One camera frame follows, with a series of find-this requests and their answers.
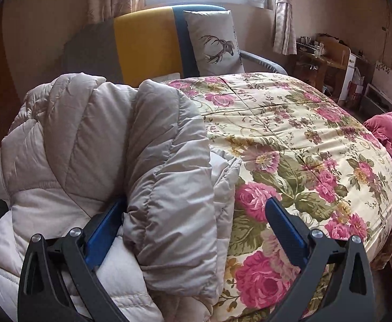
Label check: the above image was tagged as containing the beige quilted down jacket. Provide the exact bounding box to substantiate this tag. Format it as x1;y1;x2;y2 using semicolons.
0;74;241;321

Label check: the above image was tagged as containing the floral bed quilt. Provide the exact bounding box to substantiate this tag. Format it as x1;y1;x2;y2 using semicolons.
160;73;392;321

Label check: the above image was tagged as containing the white box by desk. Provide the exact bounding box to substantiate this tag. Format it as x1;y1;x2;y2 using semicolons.
338;53;371;108

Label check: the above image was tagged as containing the grey yellow blue headboard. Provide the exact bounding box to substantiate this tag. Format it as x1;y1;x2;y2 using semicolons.
62;4;224;87

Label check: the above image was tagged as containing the white folded towel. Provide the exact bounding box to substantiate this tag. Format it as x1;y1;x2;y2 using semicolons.
152;73;181;82

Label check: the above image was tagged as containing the wooden desk with clutter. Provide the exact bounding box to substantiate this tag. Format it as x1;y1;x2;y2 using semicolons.
291;34;358;103

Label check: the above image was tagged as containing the patterned right curtain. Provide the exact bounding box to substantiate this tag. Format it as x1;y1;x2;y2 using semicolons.
273;0;297;55

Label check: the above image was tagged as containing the deer print pillow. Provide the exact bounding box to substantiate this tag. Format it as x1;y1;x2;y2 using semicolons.
184;10;245;76

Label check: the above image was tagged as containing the grey bed frame rail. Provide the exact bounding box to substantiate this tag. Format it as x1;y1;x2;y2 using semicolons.
240;50;288;76

